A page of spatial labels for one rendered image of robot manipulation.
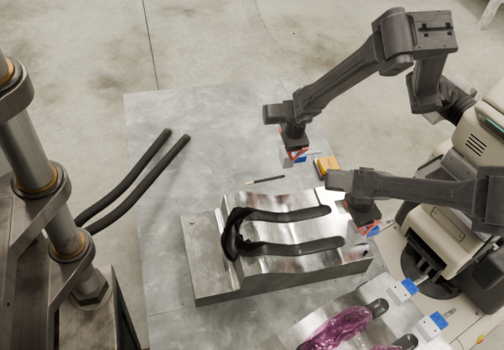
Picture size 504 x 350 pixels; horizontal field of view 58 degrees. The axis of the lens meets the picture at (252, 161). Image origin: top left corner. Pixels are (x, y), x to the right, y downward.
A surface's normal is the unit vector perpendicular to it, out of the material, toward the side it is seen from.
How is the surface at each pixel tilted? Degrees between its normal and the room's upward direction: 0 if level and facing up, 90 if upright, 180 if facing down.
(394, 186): 75
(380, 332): 26
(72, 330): 0
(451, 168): 90
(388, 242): 0
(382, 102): 0
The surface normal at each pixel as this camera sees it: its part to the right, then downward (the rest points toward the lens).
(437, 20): 0.09, -0.18
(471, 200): -0.93, -0.11
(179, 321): 0.07, -0.64
